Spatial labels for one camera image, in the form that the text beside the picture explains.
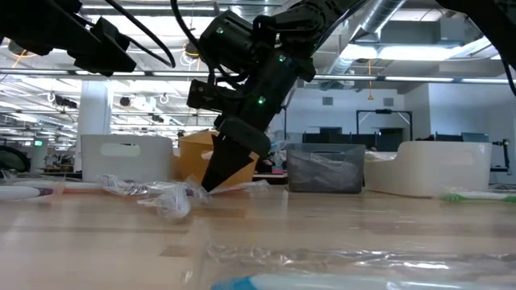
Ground green white wrapped toothbrush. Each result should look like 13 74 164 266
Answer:
438 189 516 205

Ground purple white toothbrush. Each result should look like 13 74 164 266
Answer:
289 152 362 189
98 172 166 198
0 184 56 203
181 179 211 203
136 185 194 222

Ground blue white toothbrush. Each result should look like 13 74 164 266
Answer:
268 130 288 168
209 272 516 290

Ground computer monitor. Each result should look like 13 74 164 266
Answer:
460 131 491 143

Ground grey translucent plastic bin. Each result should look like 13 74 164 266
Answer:
285 143 367 194

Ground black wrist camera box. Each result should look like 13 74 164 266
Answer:
186 78 243 114

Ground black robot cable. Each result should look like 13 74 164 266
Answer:
169 0 217 85
103 0 177 68

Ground white plastic bin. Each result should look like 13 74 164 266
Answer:
364 140 493 199
80 134 174 183

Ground smooth silver ceiling duct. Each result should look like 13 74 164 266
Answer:
322 0 407 88

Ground black round hoop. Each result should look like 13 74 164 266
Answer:
0 144 31 173

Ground LED light bar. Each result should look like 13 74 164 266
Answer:
0 68 516 85

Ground ceiling light panel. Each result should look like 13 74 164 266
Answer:
340 43 463 62

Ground yellow plastic bin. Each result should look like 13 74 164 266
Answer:
173 129 260 189

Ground yellow hanging pendant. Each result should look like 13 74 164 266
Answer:
365 59 374 102

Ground black station frame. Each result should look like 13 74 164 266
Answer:
356 108 414 143

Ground black cord reel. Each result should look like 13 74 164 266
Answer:
183 39 202 60

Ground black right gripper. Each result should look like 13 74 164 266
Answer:
200 50 318 193

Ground white column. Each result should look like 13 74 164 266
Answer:
75 80 114 170

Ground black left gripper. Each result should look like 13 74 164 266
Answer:
66 15 138 78

